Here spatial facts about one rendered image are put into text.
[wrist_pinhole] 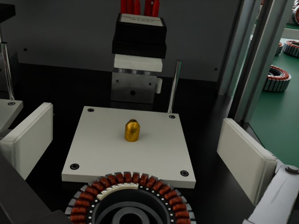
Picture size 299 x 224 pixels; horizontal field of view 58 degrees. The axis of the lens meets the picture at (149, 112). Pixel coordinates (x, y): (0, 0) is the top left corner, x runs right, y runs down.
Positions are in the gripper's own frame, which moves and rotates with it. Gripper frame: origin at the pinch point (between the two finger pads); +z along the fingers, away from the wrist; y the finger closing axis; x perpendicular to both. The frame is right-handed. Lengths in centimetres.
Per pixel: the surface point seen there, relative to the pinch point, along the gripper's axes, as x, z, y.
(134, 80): -1.2, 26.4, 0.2
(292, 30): 15, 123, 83
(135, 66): 2.8, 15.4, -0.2
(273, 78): -1, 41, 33
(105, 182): -6.8, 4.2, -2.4
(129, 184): -6.8, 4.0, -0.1
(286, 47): 6, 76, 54
